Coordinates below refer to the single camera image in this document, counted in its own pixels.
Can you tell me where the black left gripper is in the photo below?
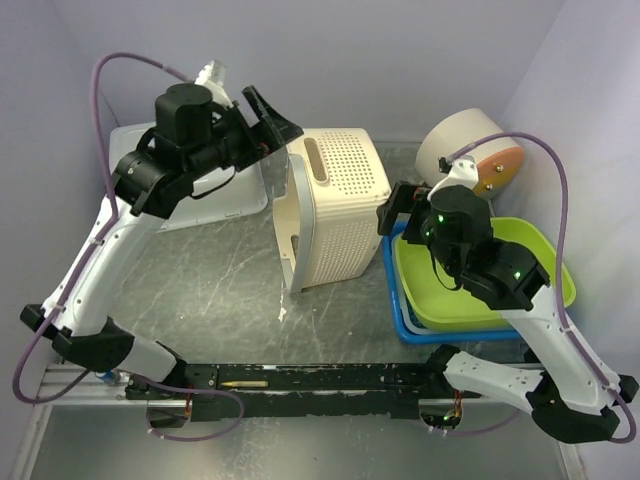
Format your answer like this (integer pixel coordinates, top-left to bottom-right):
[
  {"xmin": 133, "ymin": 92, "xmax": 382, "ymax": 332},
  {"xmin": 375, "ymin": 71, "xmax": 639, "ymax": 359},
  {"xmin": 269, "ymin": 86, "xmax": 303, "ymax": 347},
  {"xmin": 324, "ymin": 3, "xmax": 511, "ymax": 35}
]
[{"xmin": 189, "ymin": 85, "xmax": 307, "ymax": 181}]

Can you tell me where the white translucent plastic bin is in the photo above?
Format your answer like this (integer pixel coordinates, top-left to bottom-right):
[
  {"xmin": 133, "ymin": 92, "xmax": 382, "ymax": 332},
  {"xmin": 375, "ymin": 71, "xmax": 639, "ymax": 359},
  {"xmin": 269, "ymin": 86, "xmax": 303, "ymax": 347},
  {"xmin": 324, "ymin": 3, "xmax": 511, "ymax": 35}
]
[{"xmin": 109, "ymin": 123, "xmax": 268, "ymax": 232}]

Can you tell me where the cream perforated basket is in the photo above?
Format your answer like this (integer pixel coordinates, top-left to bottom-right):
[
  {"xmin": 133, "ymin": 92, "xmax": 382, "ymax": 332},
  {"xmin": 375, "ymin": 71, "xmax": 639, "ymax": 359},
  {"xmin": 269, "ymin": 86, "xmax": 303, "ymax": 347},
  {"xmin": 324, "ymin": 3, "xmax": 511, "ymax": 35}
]
[{"xmin": 273, "ymin": 128, "xmax": 391, "ymax": 294}]

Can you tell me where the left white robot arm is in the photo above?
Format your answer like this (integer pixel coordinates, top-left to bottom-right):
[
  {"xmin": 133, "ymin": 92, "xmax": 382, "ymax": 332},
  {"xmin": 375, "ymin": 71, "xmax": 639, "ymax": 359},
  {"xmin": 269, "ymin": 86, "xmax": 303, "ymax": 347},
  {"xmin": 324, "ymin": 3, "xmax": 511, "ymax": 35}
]
[{"xmin": 20, "ymin": 83, "xmax": 303, "ymax": 399}]

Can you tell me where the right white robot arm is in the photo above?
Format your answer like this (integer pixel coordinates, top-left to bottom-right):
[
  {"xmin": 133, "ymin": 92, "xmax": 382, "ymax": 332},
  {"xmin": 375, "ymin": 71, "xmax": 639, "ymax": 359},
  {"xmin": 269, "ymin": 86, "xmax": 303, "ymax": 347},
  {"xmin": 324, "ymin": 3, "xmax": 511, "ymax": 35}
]
[{"xmin": 377, "ymin": 182, "xmax": 639, "ymax": 444}]

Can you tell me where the green plastic tub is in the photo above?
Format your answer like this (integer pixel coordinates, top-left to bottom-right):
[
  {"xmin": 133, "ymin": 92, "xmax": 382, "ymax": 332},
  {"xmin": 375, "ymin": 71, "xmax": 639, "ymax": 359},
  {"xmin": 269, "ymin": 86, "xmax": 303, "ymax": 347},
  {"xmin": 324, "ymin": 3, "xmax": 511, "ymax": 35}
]
[{"xmin": 391, "ymin": 217, "xmax": 556, "ymax": 333}]

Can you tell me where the cream cylindrical bucket orange rim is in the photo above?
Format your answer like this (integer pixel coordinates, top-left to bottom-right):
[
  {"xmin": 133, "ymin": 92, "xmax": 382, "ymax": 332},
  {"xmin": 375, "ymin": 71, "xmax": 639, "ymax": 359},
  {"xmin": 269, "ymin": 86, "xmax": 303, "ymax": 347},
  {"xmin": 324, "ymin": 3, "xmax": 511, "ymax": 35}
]
[{"xmin": 414, "ymin": 108, "xmax": 525, "ymax": 200}]

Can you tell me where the blue plastic tub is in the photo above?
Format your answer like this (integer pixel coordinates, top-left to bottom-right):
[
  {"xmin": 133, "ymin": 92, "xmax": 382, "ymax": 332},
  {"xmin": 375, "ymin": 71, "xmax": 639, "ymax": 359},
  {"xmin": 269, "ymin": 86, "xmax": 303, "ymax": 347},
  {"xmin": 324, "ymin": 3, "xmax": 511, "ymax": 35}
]
[{"xmin": 382, "ymin": 221, "xmax": 521, "ymax": 345}]

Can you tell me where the brass pencil-like rod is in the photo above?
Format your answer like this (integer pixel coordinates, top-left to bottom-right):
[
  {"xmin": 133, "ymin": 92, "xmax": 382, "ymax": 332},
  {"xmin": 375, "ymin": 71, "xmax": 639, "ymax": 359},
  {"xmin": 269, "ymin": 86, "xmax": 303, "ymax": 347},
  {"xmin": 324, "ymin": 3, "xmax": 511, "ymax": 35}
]
[{"xmin": 220, "ymin": 380, "xmax": 269, "ymax": 389}]

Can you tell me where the blue capacitor cylinder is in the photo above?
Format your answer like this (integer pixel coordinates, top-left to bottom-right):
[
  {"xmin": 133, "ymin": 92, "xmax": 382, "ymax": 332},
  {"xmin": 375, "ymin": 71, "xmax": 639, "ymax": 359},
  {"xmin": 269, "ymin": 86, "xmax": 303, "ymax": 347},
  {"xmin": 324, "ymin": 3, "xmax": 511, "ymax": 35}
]
[{"xmin": 95, "ymin": 370, "xmax": 121, "ymax": 386}]

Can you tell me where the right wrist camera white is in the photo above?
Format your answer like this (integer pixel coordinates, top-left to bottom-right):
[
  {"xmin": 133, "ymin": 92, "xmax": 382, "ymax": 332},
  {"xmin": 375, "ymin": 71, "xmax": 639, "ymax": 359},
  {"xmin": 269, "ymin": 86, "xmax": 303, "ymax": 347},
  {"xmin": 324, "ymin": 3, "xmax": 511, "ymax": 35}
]
[{"xmin": 427, "ymin": 155, "xmax": 479, "ymax": 200}]

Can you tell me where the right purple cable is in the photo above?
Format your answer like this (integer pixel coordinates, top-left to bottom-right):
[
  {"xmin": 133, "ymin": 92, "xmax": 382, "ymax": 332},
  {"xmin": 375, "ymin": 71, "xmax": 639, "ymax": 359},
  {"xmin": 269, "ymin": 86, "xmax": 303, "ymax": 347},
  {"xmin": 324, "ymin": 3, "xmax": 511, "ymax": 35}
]
[{"xmin": 429, "ymin": 132, "xmax": 639, "ymax": 444}]

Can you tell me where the aluminium rail frame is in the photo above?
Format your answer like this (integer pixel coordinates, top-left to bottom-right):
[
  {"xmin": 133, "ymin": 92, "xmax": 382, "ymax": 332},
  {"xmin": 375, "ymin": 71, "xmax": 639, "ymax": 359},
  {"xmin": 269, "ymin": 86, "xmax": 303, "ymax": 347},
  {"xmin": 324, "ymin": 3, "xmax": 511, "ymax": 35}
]
[{"xmin": 12, "ymin": 365, "xmax": 586, "ymax": 479}]

